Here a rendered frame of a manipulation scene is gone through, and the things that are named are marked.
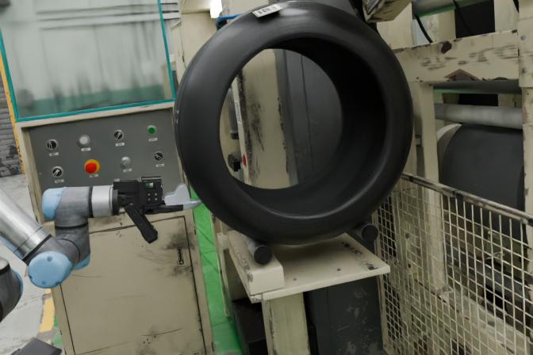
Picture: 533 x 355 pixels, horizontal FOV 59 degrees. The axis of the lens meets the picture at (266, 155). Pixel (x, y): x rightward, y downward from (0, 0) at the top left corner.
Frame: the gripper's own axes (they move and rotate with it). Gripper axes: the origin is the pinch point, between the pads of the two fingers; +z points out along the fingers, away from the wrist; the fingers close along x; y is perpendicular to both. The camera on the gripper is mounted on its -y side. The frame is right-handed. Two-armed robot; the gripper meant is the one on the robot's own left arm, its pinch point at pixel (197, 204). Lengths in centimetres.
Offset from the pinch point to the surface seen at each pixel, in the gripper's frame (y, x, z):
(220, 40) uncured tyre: 39.6, -9.4, 5.2
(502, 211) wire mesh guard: 4, -36, 59
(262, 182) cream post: -0.6, 26.8, 22.6
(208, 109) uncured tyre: 24.3, -12.5, 1.9
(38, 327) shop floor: -114, 175, -83
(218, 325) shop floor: -101, 128, 20
